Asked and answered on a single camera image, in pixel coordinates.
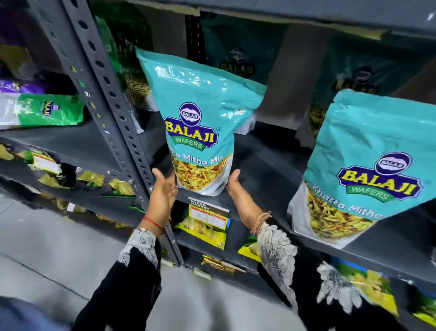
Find person's right hand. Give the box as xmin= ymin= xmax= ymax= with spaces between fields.
xmin=226 ymin=169 xmax=265 ymax=232

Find person's left hand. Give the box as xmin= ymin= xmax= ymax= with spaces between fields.
xmin=142 ymin=168 xmax=178 ymax=232

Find teal snack packet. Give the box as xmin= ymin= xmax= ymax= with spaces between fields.
xmin=295 ymin=31 xmax=436 ymax=149
xmin=136 ymin=47 xmax=267 ymax=198
xmin=287 ymin=89 xmax=436 ymax=250
xmin=200 ymin=14 xmax=291 ymax=86

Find person's left forearm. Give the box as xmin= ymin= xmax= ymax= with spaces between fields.
xmin=71 ymin=218 xmax=163 ymax=331

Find person's right forearm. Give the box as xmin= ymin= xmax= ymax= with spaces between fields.
xmin=251 ymin=213 xmax=407 ymax=331

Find yellow snack packet with label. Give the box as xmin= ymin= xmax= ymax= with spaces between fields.
xmin=175 ymin=197 xmax=231 ymax=251

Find row of yellow-green packets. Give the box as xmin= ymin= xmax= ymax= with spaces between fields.
xmin=0 ymin=143 xmax=145 ymax=230

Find small yellow snack packet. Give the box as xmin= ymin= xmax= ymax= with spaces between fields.
xmin=237 ymin=235 xmax=262 ymax=263

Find gold foil packet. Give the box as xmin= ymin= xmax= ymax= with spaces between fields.
xmin=200 ymin=255 xmax=246 ymax=275

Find grey metal shelving rack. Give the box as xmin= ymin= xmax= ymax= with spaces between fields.
xmin=0 ymin=0 xmax=436 ymax=331

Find dark green snack packet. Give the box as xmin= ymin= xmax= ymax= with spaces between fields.
xmin=89 ymin=0 xmax=159 ymax=112

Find green and white snack packet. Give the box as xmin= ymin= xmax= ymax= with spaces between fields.
xmin=0 ymin=92 xmax=85 ymax=130

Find purple snack packet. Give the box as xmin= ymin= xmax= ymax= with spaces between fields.
xmin=0 ymin=79 xmax=45 ymax=95

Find green and yellow snack packet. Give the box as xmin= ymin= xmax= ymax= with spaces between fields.
xmin=411 ymin=289 xmax=436 ymax=328
xmin=331 ymin=256 xmax=400 ymax=318

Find person's blue clothing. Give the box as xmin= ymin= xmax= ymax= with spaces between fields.
xmin=0 ymin=296 xmax=73 ymax=331

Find red thread bracelet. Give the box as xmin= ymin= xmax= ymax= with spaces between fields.
xmin=142 ymin=216 xmax=164 ymax=233

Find brown thread bracelet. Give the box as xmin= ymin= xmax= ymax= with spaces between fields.
xmin=251 ymin=211 xmax=273 ymax=236

